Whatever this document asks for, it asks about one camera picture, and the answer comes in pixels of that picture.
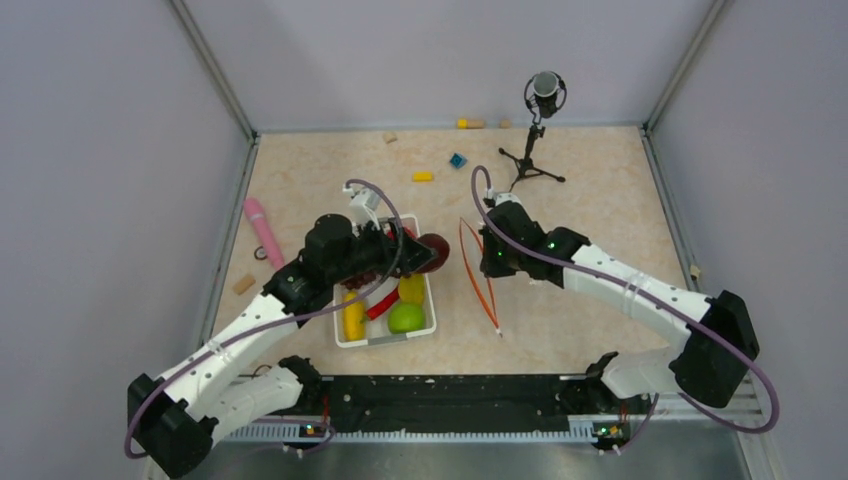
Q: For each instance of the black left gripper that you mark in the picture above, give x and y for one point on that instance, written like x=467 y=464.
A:
x=413 y=256

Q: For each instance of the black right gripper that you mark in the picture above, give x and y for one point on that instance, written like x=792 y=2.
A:
x=489 y=266

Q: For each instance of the clear orange-zip bag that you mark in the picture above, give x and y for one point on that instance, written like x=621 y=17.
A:
x=472 y=249

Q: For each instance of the green apple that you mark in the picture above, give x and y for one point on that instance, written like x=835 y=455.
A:
x=405 y=318

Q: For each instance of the dark red grape bunch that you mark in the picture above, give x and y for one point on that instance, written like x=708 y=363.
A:
x=359 y=281

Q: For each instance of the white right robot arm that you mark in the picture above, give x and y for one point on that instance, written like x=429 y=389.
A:
x=710 y=340

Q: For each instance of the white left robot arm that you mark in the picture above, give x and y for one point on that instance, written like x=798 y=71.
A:
x=180 y=416

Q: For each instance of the red chili pepper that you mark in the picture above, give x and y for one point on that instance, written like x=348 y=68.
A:
x=383 y=306

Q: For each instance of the yellow rectangular block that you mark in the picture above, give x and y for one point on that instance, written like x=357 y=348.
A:
x=423 y=176

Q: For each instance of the yellow corn cob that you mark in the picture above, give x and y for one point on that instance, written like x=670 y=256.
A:
x=354 y=320

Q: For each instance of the blue square block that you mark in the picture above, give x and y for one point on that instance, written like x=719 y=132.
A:
x=457 y=161

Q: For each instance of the yellow and tan cylinder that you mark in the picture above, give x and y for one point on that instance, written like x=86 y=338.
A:
x=470 y=123

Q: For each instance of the pink cylindrical toy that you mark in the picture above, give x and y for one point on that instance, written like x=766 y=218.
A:
x=269 y=248

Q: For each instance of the black microphone tripod stand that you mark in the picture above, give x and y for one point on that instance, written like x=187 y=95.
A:
x=544 y=95

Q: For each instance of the wooden block near left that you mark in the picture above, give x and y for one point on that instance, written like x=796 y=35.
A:
x=243 y=284

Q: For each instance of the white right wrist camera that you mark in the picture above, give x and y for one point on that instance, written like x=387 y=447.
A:
x=492 y=199

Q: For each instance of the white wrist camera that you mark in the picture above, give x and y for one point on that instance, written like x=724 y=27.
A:
x=363 y=205
x=492 y=199

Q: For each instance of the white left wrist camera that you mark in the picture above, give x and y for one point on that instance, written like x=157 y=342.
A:
x=363 y=205

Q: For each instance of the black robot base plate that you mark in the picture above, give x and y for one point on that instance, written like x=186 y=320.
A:
x=454 y=404

